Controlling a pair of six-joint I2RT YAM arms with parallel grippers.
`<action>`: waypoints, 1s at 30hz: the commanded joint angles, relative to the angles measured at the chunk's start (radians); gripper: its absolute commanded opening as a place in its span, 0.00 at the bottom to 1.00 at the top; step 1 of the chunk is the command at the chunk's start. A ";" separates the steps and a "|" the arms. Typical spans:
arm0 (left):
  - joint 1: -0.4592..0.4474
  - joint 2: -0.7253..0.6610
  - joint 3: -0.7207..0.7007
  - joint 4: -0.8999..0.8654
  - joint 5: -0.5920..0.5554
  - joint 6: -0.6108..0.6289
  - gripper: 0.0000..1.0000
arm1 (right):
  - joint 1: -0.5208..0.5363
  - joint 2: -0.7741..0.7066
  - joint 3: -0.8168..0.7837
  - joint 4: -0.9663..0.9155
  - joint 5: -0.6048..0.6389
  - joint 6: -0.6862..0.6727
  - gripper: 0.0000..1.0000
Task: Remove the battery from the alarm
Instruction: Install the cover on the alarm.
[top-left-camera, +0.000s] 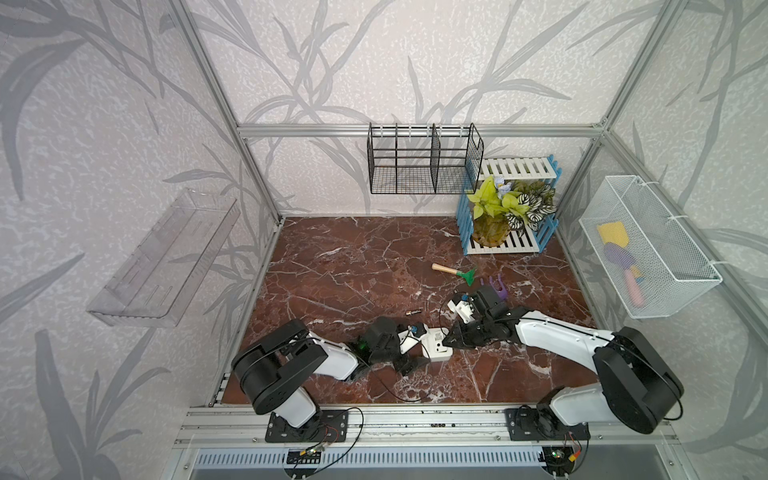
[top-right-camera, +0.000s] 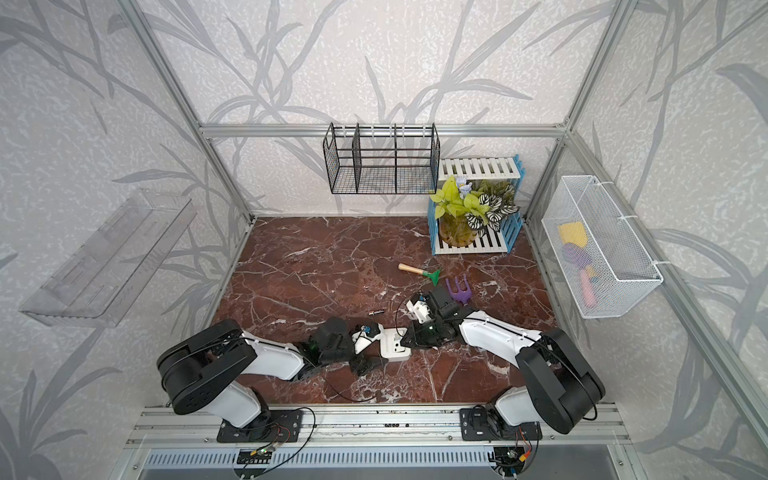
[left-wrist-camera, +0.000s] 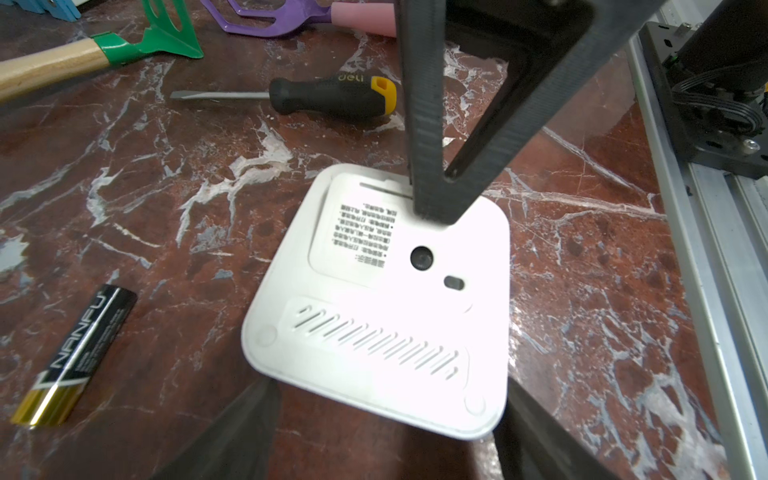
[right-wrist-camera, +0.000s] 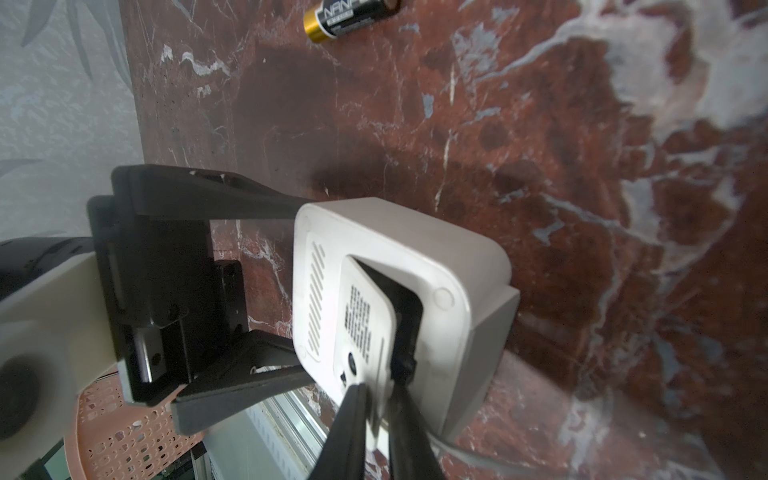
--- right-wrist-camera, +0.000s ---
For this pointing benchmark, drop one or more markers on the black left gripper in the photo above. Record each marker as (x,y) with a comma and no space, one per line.
(174,310)

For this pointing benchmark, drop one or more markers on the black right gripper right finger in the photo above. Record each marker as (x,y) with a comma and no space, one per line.
(410,454)

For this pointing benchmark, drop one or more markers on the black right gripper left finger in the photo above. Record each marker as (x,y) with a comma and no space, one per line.
(343,453)

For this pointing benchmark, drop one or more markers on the black gold AA battery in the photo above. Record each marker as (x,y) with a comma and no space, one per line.
(333,18)

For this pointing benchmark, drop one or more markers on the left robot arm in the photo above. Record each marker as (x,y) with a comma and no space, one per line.
(36,261)

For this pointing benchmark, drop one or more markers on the pink perforated basket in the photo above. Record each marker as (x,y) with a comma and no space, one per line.
(112,439)

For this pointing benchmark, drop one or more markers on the aluminium front rail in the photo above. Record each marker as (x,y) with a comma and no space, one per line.
(291,428)

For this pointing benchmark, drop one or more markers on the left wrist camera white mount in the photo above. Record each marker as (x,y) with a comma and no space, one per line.
(55,341)

